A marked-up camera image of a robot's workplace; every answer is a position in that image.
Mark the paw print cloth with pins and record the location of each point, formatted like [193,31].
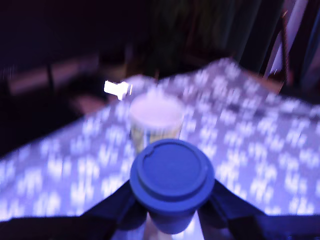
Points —
[250,150]

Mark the dark blue coffee capsule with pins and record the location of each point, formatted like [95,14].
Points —
[172,172]

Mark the cartoon print coffee mug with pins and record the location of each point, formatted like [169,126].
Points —
[155,117]

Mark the small white plastic clip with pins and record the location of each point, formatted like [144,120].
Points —
[115,88]

